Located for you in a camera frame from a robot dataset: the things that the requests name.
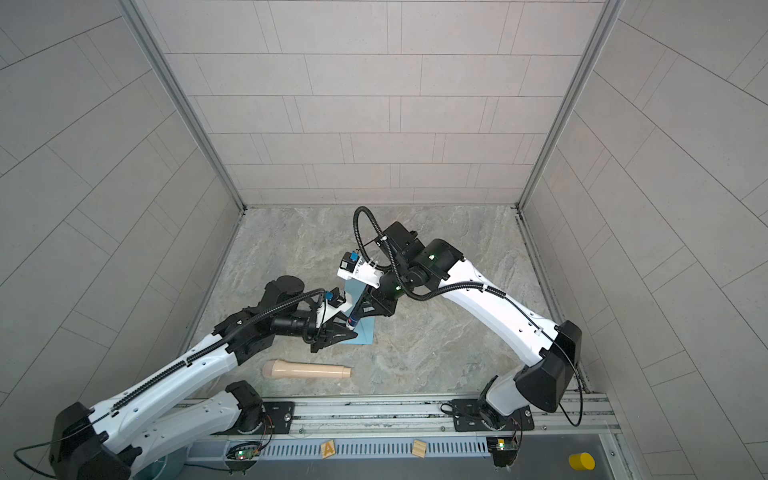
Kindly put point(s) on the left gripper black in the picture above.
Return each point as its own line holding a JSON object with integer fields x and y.
{"x": 326, "y": 331}

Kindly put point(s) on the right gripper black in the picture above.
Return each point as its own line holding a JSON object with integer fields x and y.
{"x": 381, "y": 305}

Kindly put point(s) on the blue white glue stick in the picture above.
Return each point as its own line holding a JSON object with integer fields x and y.
{"x": 353, "y": 318}

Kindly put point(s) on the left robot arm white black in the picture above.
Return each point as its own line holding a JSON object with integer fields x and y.
{"x": 119, "y": 437}

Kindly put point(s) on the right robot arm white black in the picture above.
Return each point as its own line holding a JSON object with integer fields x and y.
{"x": 393, "y": 263}

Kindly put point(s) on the wooden letter A block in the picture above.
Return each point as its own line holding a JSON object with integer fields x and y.
{"x": 328, "y": 449}

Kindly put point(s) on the beige plastic toy microphone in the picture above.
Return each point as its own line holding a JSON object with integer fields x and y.
{"x": 283, "y": 369}

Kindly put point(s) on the plain wooden block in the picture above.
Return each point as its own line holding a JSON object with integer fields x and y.
{"x": 419, "y": 448}

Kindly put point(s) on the yellow cylinder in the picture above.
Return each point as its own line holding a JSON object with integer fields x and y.
{"x": 582, "y": 462}

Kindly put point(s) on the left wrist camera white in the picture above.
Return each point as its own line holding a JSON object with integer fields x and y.
{"x": 333, "y": 303}

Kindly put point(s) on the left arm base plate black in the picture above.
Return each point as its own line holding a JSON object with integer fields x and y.
{"x": 272, "y": 417}

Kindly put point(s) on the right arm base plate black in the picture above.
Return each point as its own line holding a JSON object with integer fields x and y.
{"x": 469, "y": 416}

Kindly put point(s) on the aluminium mounting rail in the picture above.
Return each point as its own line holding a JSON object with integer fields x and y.
{"x": 418, "y": 416}

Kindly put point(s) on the left circuit board with wires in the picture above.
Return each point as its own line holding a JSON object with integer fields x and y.
{"x": 247, "y": 451}

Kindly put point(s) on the circuit board with wires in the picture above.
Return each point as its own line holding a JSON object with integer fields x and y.
{"x": 503, "y": 450}
{"x": 247, "y": 451}

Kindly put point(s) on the grey slotted cable duct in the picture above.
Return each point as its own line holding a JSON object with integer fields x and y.
{"x": 213, "y": 452}

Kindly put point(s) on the right circuit board with wires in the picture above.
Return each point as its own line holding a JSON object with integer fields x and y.
{"x": 503, "y": 450}

